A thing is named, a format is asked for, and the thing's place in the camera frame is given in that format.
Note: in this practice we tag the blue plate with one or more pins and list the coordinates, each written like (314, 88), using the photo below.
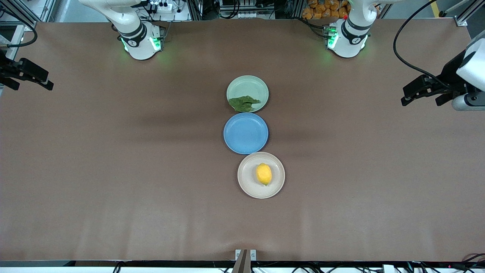
(245, 133)

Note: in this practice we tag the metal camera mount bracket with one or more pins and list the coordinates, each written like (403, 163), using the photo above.
(245, 259)

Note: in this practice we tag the beige plate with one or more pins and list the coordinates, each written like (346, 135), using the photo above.
(248, 178)

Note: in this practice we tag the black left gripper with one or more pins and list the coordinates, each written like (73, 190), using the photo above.
(449, 77)

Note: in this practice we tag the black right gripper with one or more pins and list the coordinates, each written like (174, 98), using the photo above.
(8, 70)

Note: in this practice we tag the aluminium frame profile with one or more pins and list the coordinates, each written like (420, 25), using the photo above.
(461, 19)
(22, 15)

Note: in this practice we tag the white power strip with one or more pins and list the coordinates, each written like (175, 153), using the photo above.
(162, 6)

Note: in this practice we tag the yellow lemon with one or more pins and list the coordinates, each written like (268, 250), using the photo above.
(264, 174)

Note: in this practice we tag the green lettuce leaf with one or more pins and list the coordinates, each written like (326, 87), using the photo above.
(242, 103)

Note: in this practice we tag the bag of orange fruits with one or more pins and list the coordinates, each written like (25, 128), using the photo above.
(322, 9)

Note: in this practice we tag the light green plate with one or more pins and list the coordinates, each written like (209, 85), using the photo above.
(247, 89)

